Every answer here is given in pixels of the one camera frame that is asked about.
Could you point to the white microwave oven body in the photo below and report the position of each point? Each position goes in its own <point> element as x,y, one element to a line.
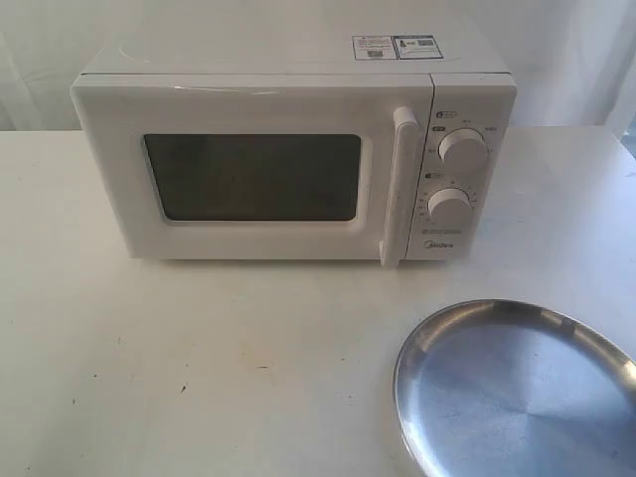
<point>471,91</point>

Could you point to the lower white control knob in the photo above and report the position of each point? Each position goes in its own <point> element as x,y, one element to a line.
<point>449,207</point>

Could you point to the white control knob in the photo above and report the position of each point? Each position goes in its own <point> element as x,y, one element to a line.
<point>449,207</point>
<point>463,149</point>

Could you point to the upper white control knob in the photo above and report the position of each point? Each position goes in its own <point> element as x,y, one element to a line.
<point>463,149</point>

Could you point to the round stainless steel tray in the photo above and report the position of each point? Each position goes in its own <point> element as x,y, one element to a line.
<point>506,388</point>

